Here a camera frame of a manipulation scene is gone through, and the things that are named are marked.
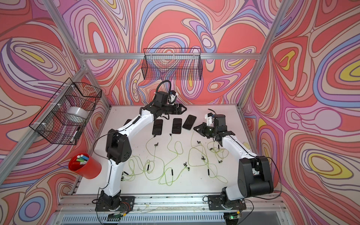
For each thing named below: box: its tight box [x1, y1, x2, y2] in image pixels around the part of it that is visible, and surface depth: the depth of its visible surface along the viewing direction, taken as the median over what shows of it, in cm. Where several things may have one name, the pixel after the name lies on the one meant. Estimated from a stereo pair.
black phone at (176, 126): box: [171, 118, 182, 135], surface depth 107 cm
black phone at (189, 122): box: [182, 114, 197, 131], surface depth 110 cm
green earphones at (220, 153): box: [207, 136, 230, 164], surface depth 95 cm
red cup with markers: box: [68, 152, 103, 180], surface depth 80 cm
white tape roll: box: [66, 106, 90, 120], surface depth 75 cm
